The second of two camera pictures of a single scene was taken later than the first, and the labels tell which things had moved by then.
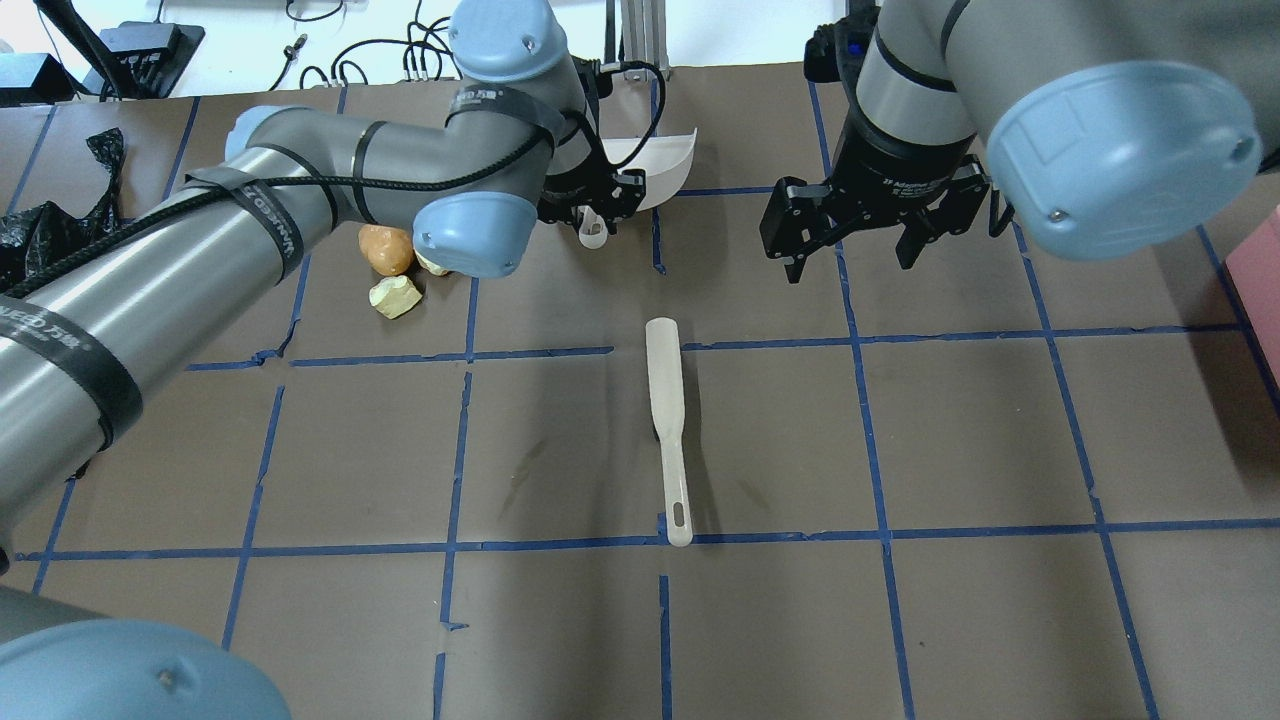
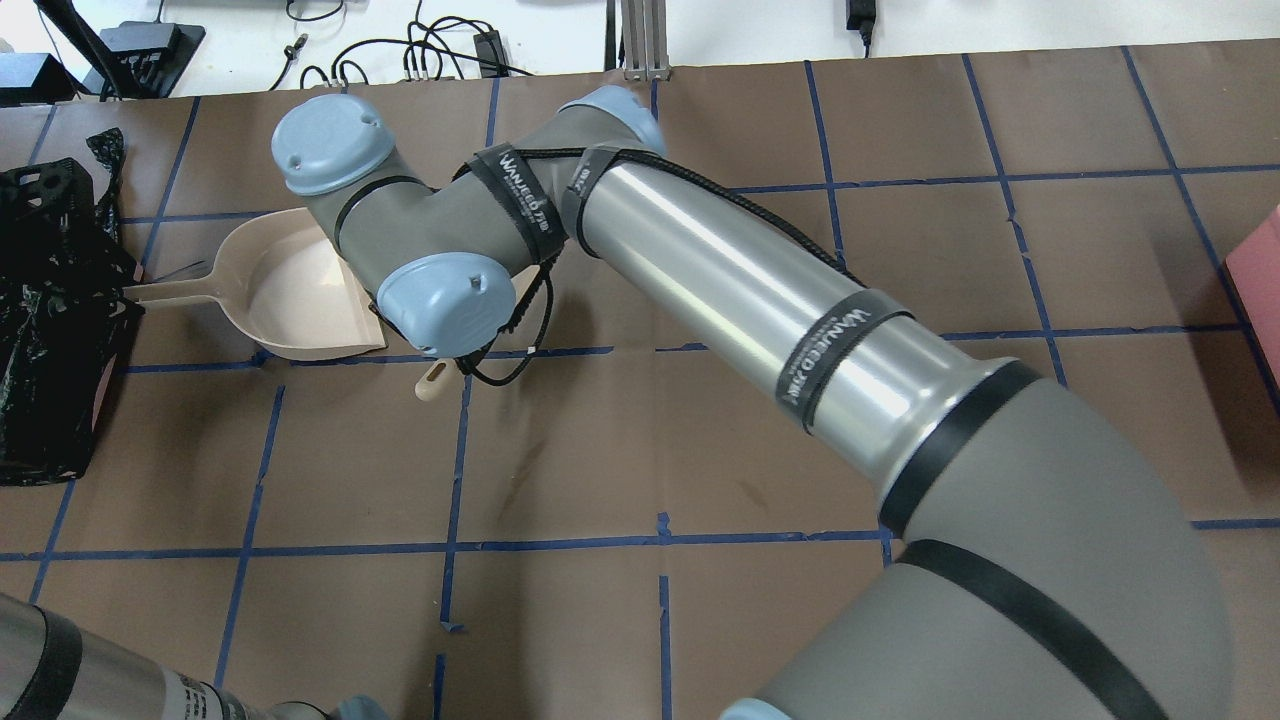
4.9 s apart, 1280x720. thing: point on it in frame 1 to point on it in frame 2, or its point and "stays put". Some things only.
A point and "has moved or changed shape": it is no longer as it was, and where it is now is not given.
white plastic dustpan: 665,159 has moved or changed shape
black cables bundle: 420,35 stays put
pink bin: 1255,268 stays put
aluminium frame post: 645,37 stays put
